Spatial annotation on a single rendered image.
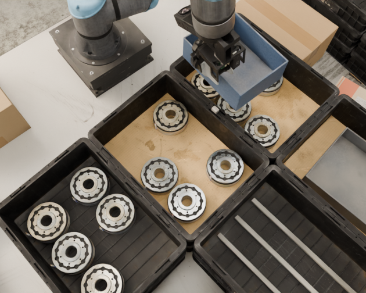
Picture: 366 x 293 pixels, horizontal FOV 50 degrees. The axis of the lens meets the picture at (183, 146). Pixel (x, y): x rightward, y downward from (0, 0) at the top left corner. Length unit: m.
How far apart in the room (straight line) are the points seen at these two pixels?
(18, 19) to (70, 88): 1.29
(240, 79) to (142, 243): 0.49
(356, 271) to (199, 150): 0.52
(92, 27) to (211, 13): 0.64
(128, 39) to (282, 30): 0.51
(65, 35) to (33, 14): 1.24
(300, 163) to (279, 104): 0.20
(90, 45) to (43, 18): 1.33
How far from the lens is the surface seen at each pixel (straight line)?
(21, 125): 1.36
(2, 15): 2.72
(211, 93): 1.18
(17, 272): 1.27
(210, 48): 0.78
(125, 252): 1.07
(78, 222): 1.11
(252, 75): 0.98
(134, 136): 1.15
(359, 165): 1.22
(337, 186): 1.17
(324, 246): 1.12
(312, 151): 1.19
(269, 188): 1.12
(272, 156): 1.04
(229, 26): 0.70
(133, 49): 1.35
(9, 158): 1.38
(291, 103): 1.24
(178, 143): 1.14
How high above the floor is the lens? 1.88
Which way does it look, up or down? 67 degrees down
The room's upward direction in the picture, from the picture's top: straight up
